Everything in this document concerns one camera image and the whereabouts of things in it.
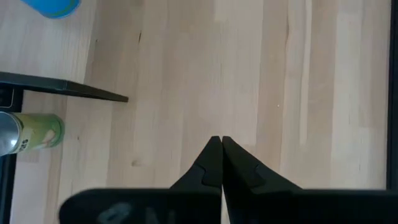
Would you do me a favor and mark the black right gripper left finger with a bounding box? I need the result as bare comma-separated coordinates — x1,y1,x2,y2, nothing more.
58,136,223,224

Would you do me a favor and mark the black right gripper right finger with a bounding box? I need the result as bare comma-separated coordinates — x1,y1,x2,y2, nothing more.
222,136,398,224

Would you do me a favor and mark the blue labelled tin can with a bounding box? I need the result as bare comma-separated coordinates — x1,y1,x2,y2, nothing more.
20,0,82,19

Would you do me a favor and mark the wooden shelf with black legs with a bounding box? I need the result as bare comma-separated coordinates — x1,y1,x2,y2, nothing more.
0,0,129,103

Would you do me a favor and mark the black aluminium table frame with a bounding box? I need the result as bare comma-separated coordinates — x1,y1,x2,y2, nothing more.
0,0,398,224

